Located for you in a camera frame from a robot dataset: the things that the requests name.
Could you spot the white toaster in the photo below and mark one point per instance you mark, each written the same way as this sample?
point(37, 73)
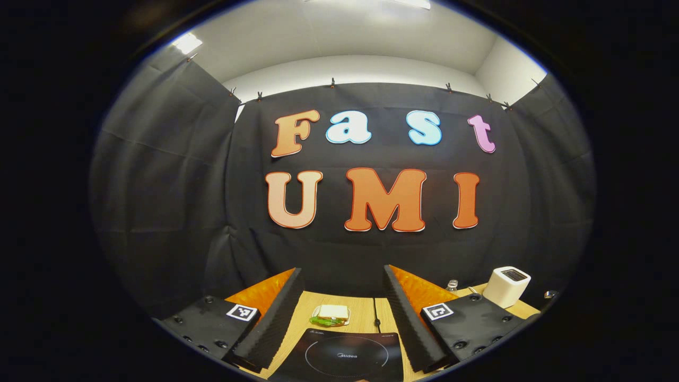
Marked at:
point(504, 289)

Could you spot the small white plate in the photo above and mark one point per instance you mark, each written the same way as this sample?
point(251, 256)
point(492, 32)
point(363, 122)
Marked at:
point(347, 317)

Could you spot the clear plastic water bottle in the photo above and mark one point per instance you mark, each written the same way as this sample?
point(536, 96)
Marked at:
point(452, 287)

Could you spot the white divided bean plate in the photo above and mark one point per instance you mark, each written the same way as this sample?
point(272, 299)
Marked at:
point(473, 291)

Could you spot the black induction cooktop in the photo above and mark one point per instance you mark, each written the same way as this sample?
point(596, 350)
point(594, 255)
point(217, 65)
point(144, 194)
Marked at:
point(339, 355)

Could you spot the ceiling light panel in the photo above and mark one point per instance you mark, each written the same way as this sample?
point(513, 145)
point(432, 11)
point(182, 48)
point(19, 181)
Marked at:
point(371, 3)
point(186, 42)

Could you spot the row of backdrop clips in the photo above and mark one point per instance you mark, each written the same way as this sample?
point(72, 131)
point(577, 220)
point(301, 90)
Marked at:
point(332, 82)

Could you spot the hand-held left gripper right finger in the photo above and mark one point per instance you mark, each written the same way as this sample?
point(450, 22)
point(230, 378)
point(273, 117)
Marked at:
point(408, 323)

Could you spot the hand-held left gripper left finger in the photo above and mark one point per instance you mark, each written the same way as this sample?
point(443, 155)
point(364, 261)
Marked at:
point(276, 323)

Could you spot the sandwich with lettuce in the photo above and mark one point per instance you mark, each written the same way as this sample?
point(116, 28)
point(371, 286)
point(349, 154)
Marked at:
point(331, 313)

